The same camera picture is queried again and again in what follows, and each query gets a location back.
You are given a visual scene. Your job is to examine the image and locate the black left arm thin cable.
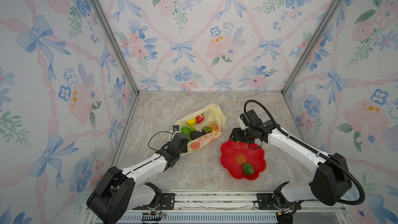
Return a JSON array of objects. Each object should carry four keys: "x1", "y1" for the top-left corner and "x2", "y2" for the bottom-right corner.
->
[{"x1": 147, "y1": 125, "x2": 181, "y2": 152}]

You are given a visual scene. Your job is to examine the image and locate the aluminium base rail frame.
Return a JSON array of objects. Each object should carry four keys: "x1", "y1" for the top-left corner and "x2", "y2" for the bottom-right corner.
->
[{"x1": 118, "y1": 191, "x2": 353, "y2": 224}]

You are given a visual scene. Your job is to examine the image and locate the yellow fruit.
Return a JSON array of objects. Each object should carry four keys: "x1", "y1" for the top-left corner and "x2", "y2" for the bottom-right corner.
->
[{"x1": 186, "y1": 118, "x2": 197, "y2": 127}]

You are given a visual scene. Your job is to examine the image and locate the dark green avocado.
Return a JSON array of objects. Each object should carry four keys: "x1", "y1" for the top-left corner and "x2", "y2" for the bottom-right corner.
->
[{"x1": 241, "y1": 163, "x2": 255, "y2": 175}]

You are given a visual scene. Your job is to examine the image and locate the red fruit in bag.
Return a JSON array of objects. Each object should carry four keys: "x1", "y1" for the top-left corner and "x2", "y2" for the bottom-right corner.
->
[{"x1": 196, "y1": 114, "x2": 205, "y2": 124}]

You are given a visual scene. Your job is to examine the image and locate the green grapes bunch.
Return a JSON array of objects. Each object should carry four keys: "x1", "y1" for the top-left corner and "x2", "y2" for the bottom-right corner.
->
[{"x1": 180, "y1": 126, "x2": 196, "y2": 138}]

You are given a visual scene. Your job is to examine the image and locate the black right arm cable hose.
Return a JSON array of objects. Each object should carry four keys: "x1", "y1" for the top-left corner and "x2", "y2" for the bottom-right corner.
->
[{"x1": 243, "y1": 99, "x2": 366, "y2": 206}]

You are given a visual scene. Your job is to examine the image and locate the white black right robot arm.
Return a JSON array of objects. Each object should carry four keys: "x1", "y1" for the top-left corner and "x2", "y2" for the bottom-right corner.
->
[{"x1": 230, "y1": 110, "x2": 352, "y2": 209}]

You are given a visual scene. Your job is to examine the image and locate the aluminium corner frame post left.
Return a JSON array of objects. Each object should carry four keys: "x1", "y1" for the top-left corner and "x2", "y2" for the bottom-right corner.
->
[{"x1": 88, "y1": 0, "x2": 139, "y2": 96}]

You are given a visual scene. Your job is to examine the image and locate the aluminium corner frame post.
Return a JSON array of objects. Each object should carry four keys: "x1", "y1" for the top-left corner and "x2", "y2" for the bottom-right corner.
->
[
  {"x1": 88, "y1": 0, "x2": 139, "y2": 96},
  {"x1": 282, "y1": 0, "x2": 344, "y2": 96}
]

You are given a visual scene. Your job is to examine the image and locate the aluminium corner frame post right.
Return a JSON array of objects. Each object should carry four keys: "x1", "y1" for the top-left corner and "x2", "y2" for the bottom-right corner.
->
[{"x1": 282, "y1": 0, "x2": 344, "y2": 96}]

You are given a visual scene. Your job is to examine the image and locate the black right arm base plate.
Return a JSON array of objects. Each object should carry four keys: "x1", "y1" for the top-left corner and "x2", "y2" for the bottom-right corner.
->
[{"x1": 254, "y1": 193, "x2": 297, "y2": 211}]

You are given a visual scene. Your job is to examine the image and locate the purple mangosteen green calyx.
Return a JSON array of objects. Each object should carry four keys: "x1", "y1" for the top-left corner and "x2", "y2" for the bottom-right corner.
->
[{"x1": 202, "y1": 125, "x2": 214, "y2": 135}]

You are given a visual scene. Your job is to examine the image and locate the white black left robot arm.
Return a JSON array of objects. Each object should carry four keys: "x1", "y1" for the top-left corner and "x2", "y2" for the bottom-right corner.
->
[{"x1": 86, "y1": 132, "x2": 189, "y2": 224}]

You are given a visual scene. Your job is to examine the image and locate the pale yellow plastic bag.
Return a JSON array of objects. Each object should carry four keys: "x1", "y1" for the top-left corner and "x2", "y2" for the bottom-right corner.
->
[{"x1": 171, "y1": 103, "x2": 227, "y2": 153}]

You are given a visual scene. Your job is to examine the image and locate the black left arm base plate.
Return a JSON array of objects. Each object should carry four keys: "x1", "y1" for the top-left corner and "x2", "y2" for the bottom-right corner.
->
[{"x1": 133, "y1": 193, "x2": 176, "y2": 211}]

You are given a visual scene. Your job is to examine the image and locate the red flower-shaped plate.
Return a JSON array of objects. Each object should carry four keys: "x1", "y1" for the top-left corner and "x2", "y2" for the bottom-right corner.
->
[{"x1": 220, "y1": 140, "x2": 267, "y2": 181}]

